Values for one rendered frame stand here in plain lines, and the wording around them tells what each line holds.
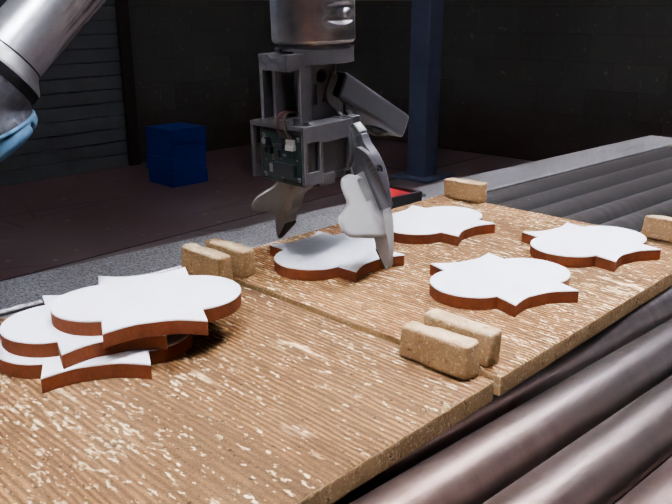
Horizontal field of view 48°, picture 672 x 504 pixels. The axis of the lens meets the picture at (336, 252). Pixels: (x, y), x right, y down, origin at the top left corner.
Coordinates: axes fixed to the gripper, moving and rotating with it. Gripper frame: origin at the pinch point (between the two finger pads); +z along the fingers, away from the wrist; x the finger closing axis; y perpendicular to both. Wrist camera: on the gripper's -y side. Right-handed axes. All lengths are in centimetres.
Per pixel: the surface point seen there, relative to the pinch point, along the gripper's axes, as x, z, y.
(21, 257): -310, 97, -92
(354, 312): 10.6, 0.6, 8.8
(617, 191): 4, 5, -57
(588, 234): 15.8, 0.4, -22.2
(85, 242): -310, 98, -127
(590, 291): 22.5, 1.2, -9.4
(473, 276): 14.5, -0.2, -2.7
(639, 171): 0, 5, -73
